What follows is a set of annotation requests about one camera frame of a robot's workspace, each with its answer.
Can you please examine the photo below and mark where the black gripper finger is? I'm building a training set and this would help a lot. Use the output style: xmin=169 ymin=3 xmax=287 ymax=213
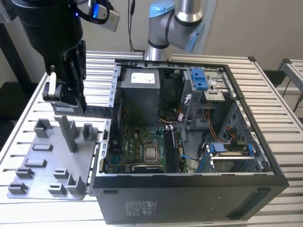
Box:
xmin=63 ymin=40 xmax=88 ymax=115
xmin=42 ymin=71 xmax=78 ymax=105

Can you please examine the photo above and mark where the green RAM stick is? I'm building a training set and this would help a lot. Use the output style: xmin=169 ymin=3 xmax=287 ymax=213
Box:
xmin=51 ymin=101 xmax=114 ymax=118

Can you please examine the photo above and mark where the black chair seat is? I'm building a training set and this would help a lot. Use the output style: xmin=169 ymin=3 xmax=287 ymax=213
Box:
xmin=0 ymin=81 xmax=37 ymax=121

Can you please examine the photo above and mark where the black case fan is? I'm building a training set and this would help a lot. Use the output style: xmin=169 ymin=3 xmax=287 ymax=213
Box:
xmin=108 ymin=98 xmax=123 ymax=153

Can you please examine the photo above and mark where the grey plastic parts rack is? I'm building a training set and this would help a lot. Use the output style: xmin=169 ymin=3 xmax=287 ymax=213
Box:
xmin=6 ymin=115 xmax=99 ymax=201

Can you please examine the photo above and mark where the grey power supply unit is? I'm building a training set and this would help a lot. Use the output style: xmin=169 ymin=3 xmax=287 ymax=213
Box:
xmin=117 ymin=68 xmax=163 ymax=127

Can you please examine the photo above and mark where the green motherboard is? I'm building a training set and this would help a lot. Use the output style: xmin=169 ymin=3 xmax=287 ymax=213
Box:
xmin=105 ymin=126 xmax=190 ymax=175

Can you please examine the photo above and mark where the silver CPU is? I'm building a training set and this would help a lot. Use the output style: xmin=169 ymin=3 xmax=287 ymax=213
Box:
xmin=144 ymin=147 xmax=159 ymax=161

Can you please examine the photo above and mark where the metal CPU socket cover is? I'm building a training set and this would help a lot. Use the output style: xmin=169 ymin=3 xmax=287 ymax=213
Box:
xmin=142 ymin=141 xmax=162 ymax=164

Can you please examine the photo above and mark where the black graphics card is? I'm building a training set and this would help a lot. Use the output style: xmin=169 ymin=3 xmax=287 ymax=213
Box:
xmin=127 ymin=164 xmax=166 ymax=175

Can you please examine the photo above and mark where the blue plastic drive latch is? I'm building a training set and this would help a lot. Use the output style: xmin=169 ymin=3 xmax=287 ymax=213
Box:
xmin=195 ymin=79 xmax=209 ymax=92
xmin=190 ymin=68 xmax=205 ymax=81

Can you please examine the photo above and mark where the grey metal drive cage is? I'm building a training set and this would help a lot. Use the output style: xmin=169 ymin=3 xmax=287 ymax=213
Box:
xmin=180 ymin=67 xmax=235 ymax=130

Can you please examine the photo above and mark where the black open PC case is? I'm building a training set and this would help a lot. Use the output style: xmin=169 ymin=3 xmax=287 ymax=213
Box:
xmin=89 ymin=56 xmax=290 ymax=225

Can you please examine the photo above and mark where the hard disk in blue carrier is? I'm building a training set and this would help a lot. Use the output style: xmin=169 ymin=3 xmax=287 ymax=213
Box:
xmin=205 ymin=142 xmax=258 ymax=174

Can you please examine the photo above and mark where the slatted metal side table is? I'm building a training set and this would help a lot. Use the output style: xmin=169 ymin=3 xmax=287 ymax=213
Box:
xmin=276 ymin=58 xmax=303 ymax=95

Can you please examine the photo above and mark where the thick black camera cable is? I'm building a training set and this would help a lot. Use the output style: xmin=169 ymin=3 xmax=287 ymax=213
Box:
xmin=77 ymin=0 xmax=116 ymax=26

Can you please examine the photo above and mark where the black slanted post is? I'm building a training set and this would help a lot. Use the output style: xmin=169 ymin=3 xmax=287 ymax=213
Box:
xmin=0 ymin=23 xmax=33 ymax=83

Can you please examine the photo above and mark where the thin black USB cable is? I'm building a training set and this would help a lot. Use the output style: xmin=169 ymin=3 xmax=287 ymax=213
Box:
xmin=128 ymin=0 xmax=144 ymax=52

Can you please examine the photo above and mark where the blue SATA connector wire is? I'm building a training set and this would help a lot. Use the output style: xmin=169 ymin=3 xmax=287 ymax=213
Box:
xmin=179 ymin=153 xmax=202 ymax=162

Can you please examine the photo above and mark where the orange wire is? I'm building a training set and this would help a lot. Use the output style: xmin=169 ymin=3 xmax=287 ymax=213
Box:
xmin=205 ymin=107 xmax=220 ymax=144

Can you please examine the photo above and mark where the black wire bundle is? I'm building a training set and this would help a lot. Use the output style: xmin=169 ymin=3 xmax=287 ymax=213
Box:
xmin=200 ymin=132 xmax=213 ymax=159

